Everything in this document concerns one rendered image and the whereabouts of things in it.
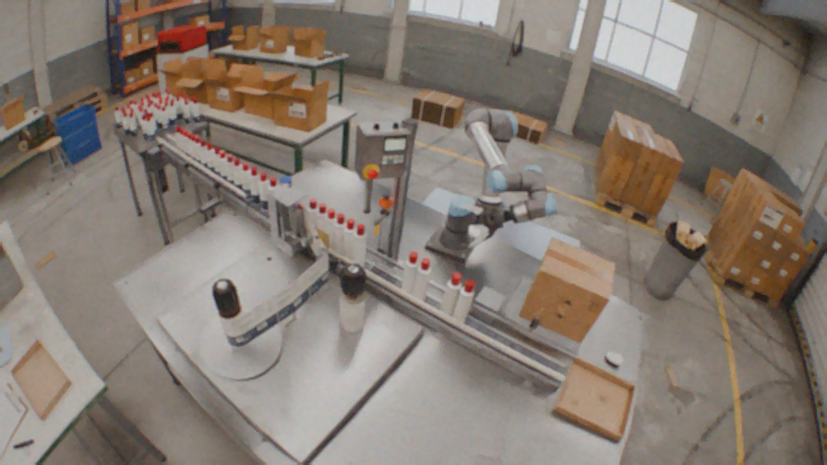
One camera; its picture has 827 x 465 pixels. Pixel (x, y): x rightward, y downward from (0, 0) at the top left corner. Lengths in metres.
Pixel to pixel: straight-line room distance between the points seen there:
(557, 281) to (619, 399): 0.55
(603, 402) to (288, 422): 1.12
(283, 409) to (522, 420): 0.79
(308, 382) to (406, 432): 0.35
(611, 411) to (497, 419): 0.47
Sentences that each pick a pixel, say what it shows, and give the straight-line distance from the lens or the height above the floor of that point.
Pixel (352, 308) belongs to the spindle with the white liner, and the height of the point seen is 1.04.
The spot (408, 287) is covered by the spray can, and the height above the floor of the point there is 0.94.
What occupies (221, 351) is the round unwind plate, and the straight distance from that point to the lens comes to 1.40.
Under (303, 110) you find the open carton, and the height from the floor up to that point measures 0.96.
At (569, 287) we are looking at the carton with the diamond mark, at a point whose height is 1.10.
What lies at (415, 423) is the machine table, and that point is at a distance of 1.29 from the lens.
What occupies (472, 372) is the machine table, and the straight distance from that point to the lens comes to 1.43.
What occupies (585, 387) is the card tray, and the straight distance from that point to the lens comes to 1.57.
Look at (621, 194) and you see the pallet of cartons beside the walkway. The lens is 4.67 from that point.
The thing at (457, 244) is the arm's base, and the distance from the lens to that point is 1.81.
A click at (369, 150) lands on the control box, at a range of 1.34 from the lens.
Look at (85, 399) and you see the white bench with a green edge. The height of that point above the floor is 0.80.
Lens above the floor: 2.00
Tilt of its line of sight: 37 degrees down
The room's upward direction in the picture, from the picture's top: 9 degrees clockwise
